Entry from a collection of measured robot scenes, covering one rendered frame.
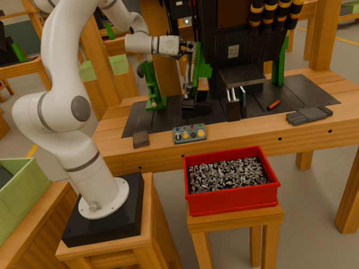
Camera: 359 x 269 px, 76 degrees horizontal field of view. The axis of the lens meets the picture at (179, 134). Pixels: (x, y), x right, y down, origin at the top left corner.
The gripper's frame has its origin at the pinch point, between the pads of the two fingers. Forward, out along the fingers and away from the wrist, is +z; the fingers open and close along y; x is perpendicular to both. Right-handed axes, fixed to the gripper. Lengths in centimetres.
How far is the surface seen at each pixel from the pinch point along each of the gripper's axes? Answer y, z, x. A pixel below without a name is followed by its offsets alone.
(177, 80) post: -1.9, -3.6, 35.8
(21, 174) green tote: -67, -70, 0
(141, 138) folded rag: -47, -20, 3
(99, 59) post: 5, -53, 29
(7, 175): -68, -85, 15
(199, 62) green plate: -10.3, 4.8, -6.5
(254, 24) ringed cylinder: -6.8, 21.3, -31.4
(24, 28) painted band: 504, -618, 801
